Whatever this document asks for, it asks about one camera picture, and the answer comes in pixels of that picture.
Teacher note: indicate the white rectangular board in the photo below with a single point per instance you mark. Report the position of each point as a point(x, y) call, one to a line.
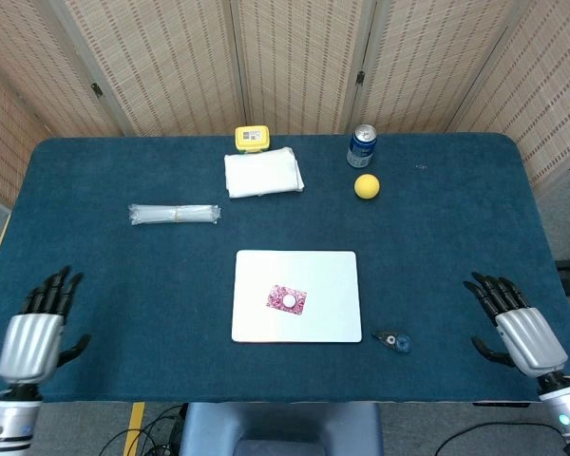
point(332, 285)

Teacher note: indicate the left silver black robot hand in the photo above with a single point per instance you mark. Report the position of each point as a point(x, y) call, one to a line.
point(28, 342)

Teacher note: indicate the small white round piece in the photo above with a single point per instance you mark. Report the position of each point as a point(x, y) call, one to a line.
point(290, 300)

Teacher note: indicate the woven bamboo screen panel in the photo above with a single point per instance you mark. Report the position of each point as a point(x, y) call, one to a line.
point(551, 95)
point(432, 62)
point(161, 62)
point(299, 62)
point(28, 47)
point(0, 142)

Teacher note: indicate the blue soda can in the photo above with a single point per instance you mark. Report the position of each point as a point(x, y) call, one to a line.
point(361, 152)

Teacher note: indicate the pink patterned square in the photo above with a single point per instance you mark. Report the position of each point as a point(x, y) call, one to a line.
point(274, 299)

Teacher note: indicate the folded white towel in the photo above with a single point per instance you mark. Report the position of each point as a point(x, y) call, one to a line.
point(261, 173)

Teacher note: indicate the black screen hinge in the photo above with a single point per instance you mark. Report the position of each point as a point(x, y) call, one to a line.
point(96, 89)
point(360, 77)

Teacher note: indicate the black table bracket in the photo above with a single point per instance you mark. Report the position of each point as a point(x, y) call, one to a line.
point(501, 404)

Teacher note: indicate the yellow foam ball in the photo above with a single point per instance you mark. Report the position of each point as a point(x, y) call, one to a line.
point(366, 186)

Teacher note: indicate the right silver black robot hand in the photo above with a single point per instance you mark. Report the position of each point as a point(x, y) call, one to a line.
point(532, 337)

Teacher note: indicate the blue black correction tape dispenser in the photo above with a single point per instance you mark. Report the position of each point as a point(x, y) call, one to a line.
point(401, 343)

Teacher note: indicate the teal tablecloth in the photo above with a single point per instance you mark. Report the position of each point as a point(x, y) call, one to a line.
point(147, 294)

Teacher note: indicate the bundle of wrapped straws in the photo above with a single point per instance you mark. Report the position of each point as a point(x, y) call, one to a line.
point(152, 214)

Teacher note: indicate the yellow lidded container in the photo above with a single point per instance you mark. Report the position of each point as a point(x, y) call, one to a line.
point(252, 135)

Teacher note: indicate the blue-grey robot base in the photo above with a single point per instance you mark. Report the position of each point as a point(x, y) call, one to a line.
point(313, 427)

